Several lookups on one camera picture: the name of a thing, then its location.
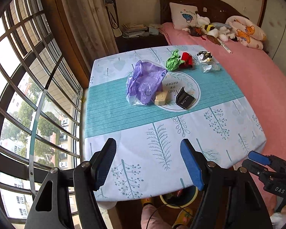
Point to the red wrapper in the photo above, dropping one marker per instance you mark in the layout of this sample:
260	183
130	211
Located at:
186	61

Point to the left yellow slipper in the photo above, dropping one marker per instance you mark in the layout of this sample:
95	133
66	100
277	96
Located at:
147	201

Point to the dark wooden nightstand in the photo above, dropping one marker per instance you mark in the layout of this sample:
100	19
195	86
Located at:
136	43

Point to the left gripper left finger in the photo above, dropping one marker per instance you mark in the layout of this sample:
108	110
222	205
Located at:
88	178

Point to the dark wooden headboard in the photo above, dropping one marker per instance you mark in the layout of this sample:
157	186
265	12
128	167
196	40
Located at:
215	10

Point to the floral white teal tablecloth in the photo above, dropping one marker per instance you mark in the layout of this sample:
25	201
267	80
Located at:
220	124

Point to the green paper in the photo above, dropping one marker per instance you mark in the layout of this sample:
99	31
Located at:
174	61

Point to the clear plastic wrapper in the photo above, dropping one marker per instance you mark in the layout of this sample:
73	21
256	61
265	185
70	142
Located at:
209	67

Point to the white cushion with print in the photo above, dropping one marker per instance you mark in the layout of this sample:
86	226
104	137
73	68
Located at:
183	15

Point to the yellow rimmed blue trash bin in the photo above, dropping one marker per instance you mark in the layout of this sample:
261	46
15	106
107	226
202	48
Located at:
181	198

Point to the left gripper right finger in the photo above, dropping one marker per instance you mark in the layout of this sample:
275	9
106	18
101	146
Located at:
204	177

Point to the stack of books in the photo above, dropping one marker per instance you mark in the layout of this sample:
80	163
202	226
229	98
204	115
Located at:
134	30

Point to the silver black foil wrapper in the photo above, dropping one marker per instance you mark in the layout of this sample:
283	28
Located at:
204	56

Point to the purple plastic bag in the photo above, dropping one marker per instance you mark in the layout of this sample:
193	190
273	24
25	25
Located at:
145	80

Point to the window metal grille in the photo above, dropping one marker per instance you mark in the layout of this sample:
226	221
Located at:
40	107

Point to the beige curtain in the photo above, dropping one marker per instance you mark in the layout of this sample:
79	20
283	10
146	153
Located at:
91	29

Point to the yellow slipper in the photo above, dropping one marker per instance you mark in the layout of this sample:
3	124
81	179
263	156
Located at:
183	219
147	201

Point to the plush toy pile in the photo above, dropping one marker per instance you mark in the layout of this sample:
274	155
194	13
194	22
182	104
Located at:
210	31

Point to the white pen on bed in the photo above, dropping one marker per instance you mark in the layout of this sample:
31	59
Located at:
226	47

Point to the right yellow slipper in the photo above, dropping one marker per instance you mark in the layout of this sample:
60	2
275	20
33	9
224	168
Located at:
183	219

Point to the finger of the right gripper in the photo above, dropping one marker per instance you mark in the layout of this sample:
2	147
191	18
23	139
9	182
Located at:
259	158
255	168

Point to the pink trouser left leg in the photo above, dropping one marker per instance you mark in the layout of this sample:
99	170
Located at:
151	219

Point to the pink bed sheet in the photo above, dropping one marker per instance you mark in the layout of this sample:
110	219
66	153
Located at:
257	76

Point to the small beige box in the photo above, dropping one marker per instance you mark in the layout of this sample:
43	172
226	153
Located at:
160	98

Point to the black card box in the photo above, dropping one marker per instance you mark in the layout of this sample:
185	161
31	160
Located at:
183	99

